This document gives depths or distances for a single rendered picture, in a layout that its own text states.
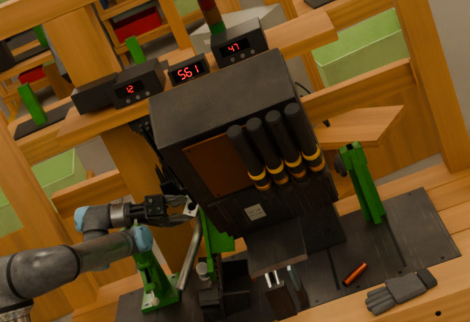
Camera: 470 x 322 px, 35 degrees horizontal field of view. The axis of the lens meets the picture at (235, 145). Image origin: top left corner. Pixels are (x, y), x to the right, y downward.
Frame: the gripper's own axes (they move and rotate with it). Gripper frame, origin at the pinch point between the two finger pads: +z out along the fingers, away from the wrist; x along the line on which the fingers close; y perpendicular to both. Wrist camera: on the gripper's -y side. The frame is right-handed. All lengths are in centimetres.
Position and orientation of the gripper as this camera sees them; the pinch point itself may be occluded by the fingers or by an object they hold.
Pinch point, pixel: (194, 208)
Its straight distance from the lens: 226.2
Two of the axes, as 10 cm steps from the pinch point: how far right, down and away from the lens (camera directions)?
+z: 9.9, -1.2, -0.4
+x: -1.0, -9.3, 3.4
